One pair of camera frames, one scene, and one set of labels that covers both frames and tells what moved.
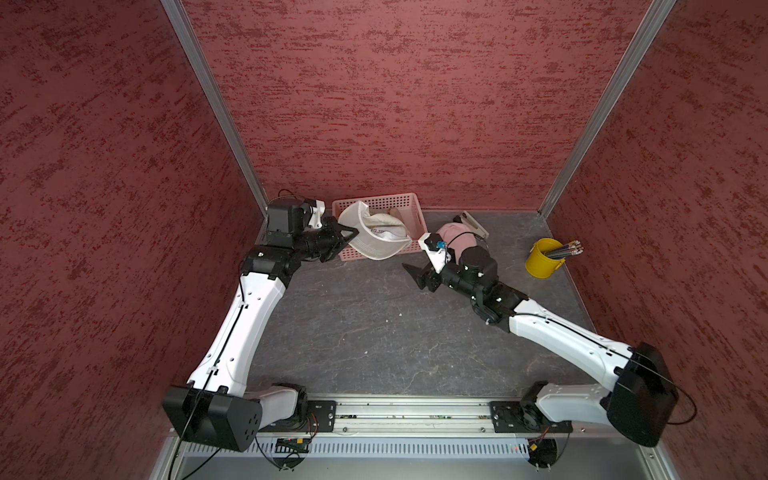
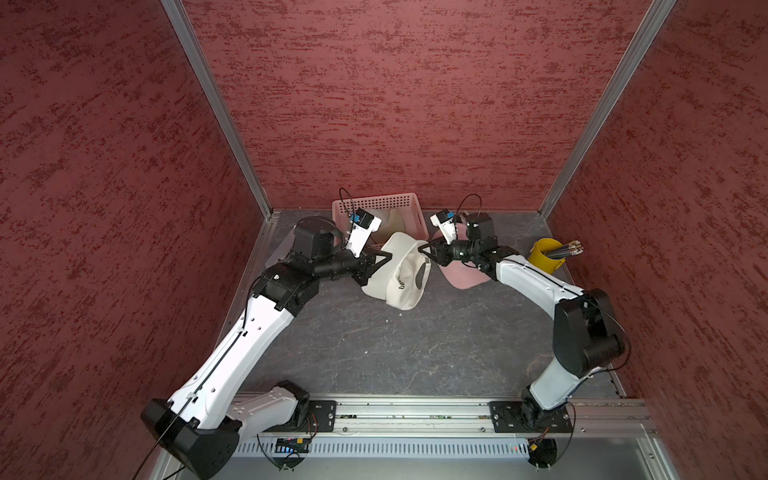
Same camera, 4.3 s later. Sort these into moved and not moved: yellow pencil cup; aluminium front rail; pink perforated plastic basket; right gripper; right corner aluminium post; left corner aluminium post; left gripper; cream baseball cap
Moved: cream baseball cap; right gripper; left gripper
Not moved: aluminium front rail; left corner aluminium post; yellow pencil cup; pink perforated plastic basket; right corner aluminium post
